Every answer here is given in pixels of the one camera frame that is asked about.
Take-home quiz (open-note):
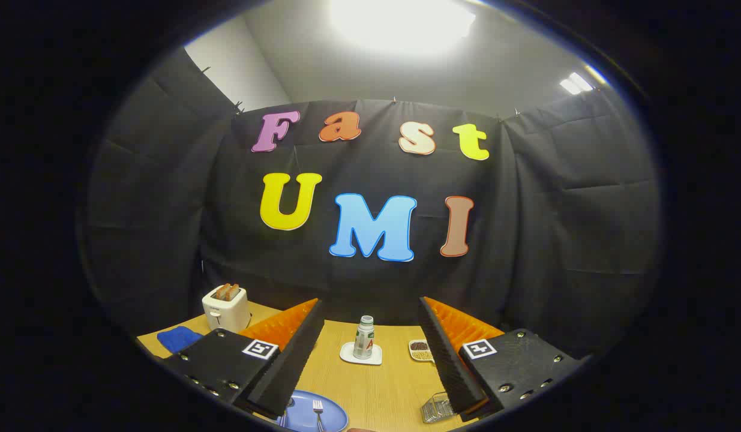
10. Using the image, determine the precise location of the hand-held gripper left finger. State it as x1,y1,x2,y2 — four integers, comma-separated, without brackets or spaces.
163,298,326,419

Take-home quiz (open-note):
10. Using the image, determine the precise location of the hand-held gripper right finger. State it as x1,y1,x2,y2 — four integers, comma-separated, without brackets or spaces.
418,296,587,422

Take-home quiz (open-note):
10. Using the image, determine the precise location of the white square coaster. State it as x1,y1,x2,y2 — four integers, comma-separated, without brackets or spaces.
340,341,383,365

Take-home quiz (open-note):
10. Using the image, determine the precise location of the blue round plate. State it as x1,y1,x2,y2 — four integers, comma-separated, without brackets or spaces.
274,390,349,432

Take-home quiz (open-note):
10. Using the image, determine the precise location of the white drink bottle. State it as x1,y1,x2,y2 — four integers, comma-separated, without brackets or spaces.
353,316,375,360

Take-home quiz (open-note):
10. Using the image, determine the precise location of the white toaster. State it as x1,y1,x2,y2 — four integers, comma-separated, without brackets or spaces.
202,283,251,334

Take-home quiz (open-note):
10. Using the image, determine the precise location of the blue folded cloth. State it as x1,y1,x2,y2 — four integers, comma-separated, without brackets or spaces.
157,326,204,353

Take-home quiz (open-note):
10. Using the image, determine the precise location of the small ceiling light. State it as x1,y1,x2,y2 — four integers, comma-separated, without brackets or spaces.
559,72,594,95

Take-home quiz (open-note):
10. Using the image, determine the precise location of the large ceiling light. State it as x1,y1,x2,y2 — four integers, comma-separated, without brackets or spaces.
328,0,476,58

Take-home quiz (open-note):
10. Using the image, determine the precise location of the metal wire cutlery rack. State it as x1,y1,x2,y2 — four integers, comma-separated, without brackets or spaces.
421,392,455,424

